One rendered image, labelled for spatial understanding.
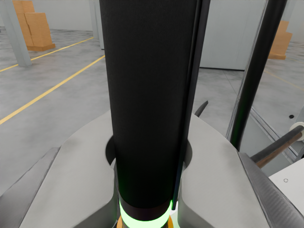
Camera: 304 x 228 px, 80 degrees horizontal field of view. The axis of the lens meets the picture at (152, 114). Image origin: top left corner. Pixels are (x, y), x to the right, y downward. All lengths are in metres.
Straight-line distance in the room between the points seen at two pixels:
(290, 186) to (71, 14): 13.90
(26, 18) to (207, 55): 6.29
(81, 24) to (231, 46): 10.26
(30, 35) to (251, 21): 7.23
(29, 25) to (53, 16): 6.45
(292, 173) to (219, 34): 5.20
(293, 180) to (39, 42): 8.20
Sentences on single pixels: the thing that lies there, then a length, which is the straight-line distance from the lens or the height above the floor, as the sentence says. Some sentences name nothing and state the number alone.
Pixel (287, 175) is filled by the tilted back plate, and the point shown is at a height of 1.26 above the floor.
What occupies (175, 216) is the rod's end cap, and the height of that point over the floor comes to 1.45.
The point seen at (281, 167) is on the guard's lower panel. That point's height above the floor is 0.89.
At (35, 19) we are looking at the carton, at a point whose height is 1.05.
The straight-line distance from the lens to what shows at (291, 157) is 1.16.
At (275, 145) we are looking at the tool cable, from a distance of 0.30.
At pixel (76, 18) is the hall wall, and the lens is 13.93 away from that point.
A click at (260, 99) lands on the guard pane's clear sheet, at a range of 1.41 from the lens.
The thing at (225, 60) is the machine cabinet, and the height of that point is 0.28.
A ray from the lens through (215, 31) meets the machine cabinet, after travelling 5.62.
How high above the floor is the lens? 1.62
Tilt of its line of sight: 31 degrees down
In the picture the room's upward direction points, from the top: 2 degrees clockwise
